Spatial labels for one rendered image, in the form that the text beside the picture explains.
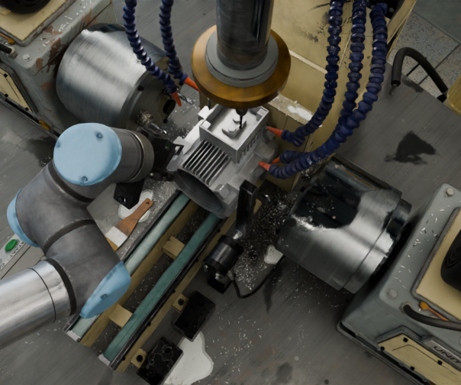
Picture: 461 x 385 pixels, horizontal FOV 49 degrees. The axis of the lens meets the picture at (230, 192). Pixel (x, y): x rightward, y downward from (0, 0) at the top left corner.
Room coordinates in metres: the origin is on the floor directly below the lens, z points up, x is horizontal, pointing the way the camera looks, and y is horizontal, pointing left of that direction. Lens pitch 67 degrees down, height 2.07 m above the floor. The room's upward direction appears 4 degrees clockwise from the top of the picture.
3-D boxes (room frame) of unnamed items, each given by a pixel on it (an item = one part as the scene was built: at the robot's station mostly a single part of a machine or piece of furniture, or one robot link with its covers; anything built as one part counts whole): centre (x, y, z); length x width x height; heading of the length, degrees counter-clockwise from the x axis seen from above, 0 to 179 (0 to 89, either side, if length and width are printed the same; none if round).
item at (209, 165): (0.54, 0.02, 1.01); 0.20 x 0.19 x 0.19; 148
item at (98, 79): (0.73, 0.32, 1.04); 0.37 x 0.25 x 0.25; 59
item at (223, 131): (0.57, 0.00, 1.11); 0.12 x 0.11 x 0.07; 148
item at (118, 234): (0.42, 0.27, 0.80); 0.21 x 0.05 x 0.01; 145
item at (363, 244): (0.38, -0.27, 1.04); 0.41 x 0.25 x 0.25; 59
